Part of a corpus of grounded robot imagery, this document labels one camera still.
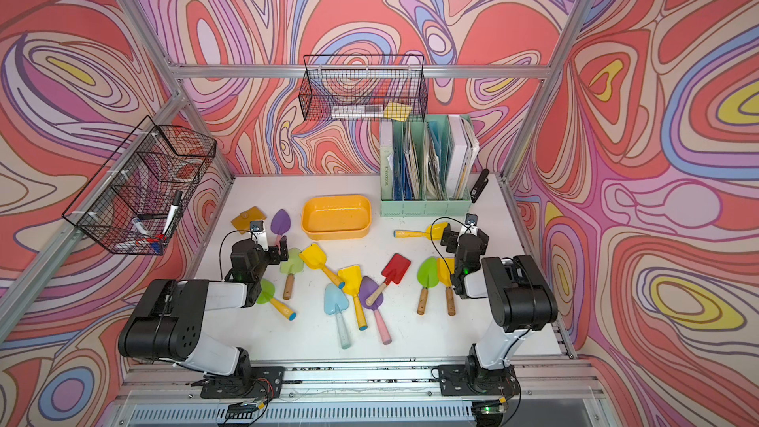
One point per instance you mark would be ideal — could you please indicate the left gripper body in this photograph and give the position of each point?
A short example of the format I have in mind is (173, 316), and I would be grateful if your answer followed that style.
(272, 258)

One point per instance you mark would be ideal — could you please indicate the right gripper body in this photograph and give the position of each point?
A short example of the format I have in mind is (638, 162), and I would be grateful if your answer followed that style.
(451, 237)

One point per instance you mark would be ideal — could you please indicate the yellow shovel wooden handle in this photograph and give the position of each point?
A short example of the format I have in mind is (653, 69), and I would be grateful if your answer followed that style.
(445, 271)

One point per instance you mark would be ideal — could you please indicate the yellow storage box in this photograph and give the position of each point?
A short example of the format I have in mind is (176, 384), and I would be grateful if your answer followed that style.
(337, 217)

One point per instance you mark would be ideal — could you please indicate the red shovel wooden handle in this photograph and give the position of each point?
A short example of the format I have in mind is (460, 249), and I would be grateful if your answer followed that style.
(393, 272)

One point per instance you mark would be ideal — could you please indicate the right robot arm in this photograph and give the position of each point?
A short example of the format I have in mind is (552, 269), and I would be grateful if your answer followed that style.
(520, 303)

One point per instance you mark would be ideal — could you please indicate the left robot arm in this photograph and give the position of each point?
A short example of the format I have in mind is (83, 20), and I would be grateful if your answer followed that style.
(167, 323)

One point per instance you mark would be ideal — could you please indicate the black stapler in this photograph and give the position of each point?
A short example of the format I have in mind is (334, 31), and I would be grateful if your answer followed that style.
(479, 186)

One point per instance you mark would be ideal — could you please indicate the light blue trowel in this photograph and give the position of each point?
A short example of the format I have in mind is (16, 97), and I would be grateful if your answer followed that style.
(335, 302)

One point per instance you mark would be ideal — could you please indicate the mint green file organizer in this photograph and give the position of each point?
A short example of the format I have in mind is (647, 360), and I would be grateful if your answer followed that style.
(414, 165)

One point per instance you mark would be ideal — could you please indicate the white book in organizer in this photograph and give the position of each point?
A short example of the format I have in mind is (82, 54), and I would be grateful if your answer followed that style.
(463, 151)

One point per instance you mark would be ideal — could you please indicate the black white marker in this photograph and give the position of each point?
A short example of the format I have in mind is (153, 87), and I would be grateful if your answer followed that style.
(174, 208)

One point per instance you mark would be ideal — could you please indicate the yellow sponge in basket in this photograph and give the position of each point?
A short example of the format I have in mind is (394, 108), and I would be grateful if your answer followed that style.
(397, 111)

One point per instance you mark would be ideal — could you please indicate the light green trowel wooden handle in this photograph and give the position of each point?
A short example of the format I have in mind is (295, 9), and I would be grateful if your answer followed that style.
(290, 269)

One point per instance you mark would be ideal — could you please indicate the purple trowel pink handle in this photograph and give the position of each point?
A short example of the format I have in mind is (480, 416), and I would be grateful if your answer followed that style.
(280, 225)
(367, 288)

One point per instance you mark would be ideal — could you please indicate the yellow scoop orange handle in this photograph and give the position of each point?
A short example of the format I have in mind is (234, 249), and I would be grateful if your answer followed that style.
(315, 258)

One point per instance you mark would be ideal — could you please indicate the green trowel yellow handle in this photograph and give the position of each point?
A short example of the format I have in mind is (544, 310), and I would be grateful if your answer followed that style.
(267, 296)

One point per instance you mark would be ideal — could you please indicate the purple trowel pink handle front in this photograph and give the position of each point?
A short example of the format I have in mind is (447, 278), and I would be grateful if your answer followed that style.
(367, 288)

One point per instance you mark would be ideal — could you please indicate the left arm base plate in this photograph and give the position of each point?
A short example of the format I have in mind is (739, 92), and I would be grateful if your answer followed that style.
(257, 382)

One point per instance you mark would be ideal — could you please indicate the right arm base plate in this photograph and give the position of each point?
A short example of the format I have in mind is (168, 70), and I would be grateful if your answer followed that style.
(463, 381)

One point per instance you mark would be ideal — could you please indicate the black wire basket left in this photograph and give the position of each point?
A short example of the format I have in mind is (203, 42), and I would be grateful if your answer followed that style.
(127, 215)

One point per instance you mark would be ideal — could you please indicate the black wire basket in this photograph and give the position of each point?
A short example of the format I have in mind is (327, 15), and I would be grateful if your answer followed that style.
(127, 215)
(357, 86)

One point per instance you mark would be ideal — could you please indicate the black wire basket back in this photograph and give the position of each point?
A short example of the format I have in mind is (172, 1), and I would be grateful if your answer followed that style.
(357, 86)

